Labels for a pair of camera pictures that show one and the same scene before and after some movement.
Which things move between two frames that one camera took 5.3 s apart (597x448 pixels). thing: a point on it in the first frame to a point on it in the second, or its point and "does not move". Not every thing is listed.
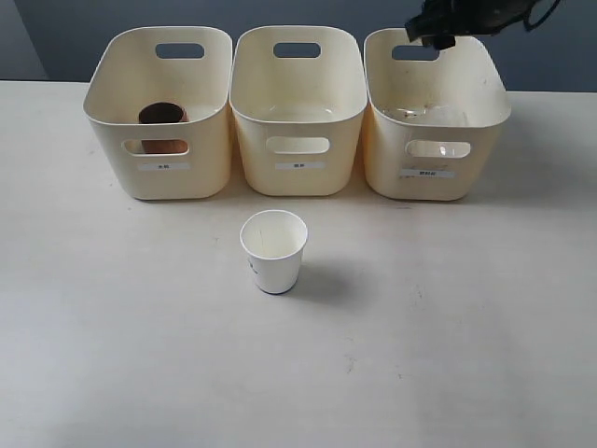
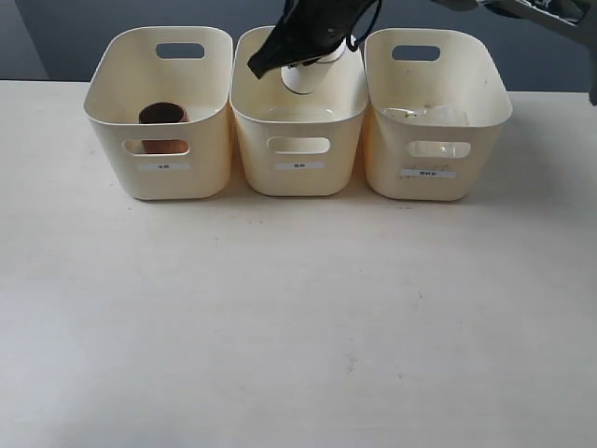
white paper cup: (273, 241) to (305, 77)
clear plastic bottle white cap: (431, 114) does not move
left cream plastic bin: (159, 100) does not move
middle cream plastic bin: (298, 93) does not move
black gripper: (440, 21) to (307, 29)
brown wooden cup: (162, 112) does not move
